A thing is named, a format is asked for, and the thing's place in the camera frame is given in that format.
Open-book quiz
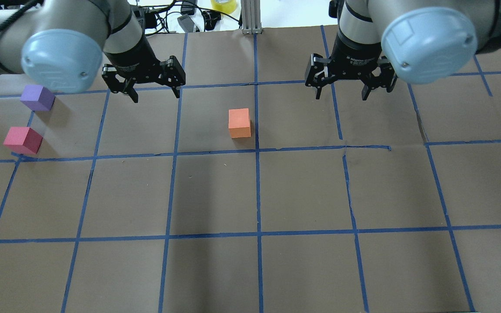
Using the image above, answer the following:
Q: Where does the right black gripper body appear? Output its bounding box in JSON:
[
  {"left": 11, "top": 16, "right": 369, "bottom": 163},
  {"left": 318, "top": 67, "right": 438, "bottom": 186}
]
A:
[{"left": 305, "top": 33, "right": 398, "bottom": 93}]

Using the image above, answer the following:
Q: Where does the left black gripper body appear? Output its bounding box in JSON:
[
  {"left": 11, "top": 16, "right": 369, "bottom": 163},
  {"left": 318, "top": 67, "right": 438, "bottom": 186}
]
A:
[{"left": 102, "top": 37, "right": 186, "bottom": 93}]

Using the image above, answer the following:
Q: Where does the orange foam block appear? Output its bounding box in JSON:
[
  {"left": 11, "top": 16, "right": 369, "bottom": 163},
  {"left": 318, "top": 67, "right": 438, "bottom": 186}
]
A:
[{"left": 228, "top": 108, "right": 252, "bottom": 139}]

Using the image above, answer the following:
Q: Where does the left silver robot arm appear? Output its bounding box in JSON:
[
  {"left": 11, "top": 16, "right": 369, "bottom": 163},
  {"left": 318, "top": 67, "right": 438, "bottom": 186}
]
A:
[{"left": 0, "top": 0, "right": 186, "bottom": 102}]

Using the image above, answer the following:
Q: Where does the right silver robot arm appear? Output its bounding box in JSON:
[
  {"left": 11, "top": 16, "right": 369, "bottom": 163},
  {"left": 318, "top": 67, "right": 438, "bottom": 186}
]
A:
[{"left": 304, "top": 0, "right": 501, "bottom": 100}]

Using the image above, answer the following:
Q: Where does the purple foam block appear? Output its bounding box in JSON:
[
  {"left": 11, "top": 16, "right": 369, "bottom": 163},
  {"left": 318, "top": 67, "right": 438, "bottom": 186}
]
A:
[{"left": 20, "top": 84, "right": 56, "bottom": 111}]

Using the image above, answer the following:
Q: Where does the yellow tape roll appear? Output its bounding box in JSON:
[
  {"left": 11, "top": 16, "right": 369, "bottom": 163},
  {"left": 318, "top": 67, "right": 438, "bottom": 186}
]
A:
[{"left": 210, "top": 0, "right": 238, "bottom": 14}]

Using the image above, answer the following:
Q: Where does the pink foam block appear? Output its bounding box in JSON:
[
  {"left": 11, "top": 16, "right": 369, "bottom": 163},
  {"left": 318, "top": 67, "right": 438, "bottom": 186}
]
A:
[{"left": 3, "top": 127, "right": 43, "bottom": 155}]

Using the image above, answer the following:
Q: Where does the aluminium frame post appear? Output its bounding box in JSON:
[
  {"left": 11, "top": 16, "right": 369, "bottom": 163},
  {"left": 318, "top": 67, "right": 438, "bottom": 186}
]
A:
[{"left": 240, "top": 0, "right": 263, "bottom": 34}]

